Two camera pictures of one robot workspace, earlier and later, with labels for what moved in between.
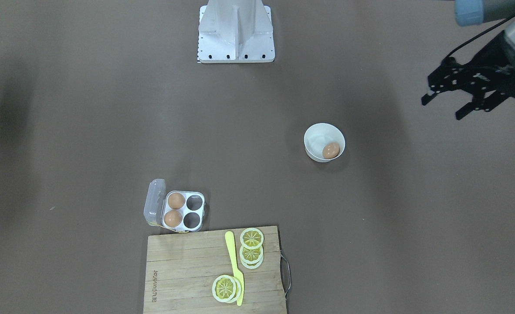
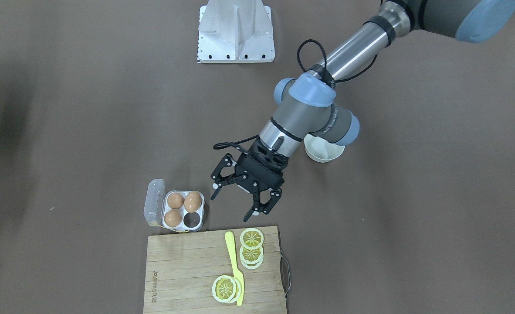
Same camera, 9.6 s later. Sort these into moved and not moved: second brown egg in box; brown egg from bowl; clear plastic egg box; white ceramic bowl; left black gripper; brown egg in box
Moved: left black gripper; brown egg from bowl
Not moved: white ceramic bowl; clear plastic egg box; brown egg in box; second brown egg in box
